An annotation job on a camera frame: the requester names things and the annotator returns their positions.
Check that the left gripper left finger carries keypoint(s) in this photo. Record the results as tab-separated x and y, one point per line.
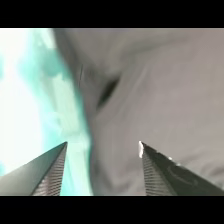
43	176

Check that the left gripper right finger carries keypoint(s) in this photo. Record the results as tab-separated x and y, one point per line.
166	178

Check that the grey shirt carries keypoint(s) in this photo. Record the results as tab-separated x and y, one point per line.
160	86

